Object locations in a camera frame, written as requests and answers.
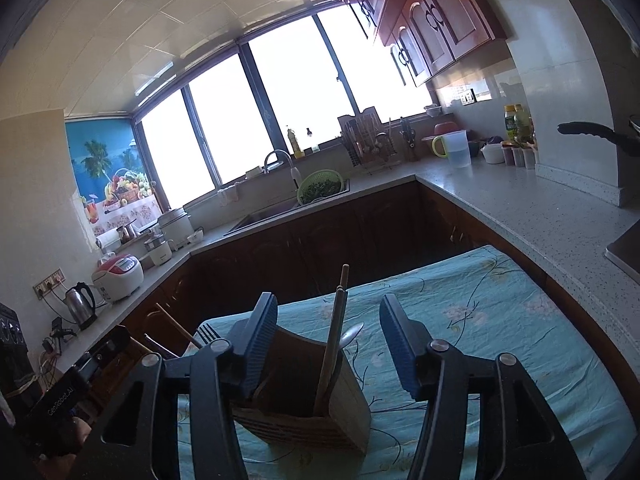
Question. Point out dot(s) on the metal spoon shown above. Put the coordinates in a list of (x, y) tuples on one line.
[(352, 334)]

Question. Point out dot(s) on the steel stove top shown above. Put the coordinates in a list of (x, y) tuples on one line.
[(625, 257)]

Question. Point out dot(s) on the single brown chopstick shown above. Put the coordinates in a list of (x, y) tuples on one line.
[(330, 355)]

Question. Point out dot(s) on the knife holder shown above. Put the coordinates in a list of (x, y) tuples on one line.
[(410, 142)]

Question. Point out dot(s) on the white rag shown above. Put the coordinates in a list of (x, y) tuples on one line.
[(229, 194)]

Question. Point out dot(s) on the chrome kitchen faucet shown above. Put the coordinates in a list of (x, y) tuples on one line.
[(287, 162)]

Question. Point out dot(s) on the row of spice jars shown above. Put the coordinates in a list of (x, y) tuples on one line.
[(520, 156)]

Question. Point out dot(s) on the white bowl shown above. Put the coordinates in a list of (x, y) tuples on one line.
[(433, 110)]

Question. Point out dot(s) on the steel electric kettle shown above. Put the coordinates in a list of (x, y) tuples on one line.
[(80, 305)]

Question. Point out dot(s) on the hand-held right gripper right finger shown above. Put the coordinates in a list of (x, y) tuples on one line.
[(397, 345)]

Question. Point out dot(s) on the person's left hand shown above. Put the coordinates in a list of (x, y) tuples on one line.
[(77, 437)]

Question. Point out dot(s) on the paper towel roll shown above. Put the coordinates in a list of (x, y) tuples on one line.
[(107, 240)]

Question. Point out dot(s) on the kitchen window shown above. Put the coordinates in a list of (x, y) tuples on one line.
[(300, 85)]

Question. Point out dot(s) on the black appliance with knobs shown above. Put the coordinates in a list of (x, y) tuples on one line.
[(12, 345)]

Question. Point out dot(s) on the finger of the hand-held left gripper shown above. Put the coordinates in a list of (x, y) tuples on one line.
[(155, 346)]

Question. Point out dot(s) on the green drink bottles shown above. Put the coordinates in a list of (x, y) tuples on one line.
[(517, 122)]

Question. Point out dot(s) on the green floral tablecloth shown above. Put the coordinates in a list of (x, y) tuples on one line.
[(475, 320)]

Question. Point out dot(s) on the white electric pot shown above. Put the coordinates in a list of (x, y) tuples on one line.
[(175, 227)]

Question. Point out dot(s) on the dish rack with utensils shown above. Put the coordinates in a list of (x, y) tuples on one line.
[(365, 137)]

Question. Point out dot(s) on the tropical fruit wall poster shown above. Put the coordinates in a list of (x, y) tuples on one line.
[(105, 170)]

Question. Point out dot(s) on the wooden utensil holder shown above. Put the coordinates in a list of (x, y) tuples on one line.
[(350, 410)]

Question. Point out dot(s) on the green colander with vegetables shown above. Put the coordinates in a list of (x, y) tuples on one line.
[(320, 187)]

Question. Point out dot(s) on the white lidded container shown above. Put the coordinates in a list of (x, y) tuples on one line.
[(491, 154)]

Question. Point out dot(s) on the yellow bottle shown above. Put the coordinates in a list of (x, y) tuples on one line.
[(296, 142)]

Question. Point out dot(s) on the small dark-capped bottle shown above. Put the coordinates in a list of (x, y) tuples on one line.
[(309, 140)]

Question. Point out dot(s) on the red bowl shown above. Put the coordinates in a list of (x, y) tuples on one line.
[(442, 129)]

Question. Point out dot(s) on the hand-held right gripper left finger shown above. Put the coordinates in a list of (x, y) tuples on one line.
[(260, 340)]

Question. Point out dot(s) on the steel sink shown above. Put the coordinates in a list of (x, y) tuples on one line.
[(270, 217)]

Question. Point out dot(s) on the wooden wall cabinets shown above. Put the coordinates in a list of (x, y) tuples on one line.
[(440, 15)]

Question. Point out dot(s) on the white and red rice cooker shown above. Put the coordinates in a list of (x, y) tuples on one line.
[(117, 277)]

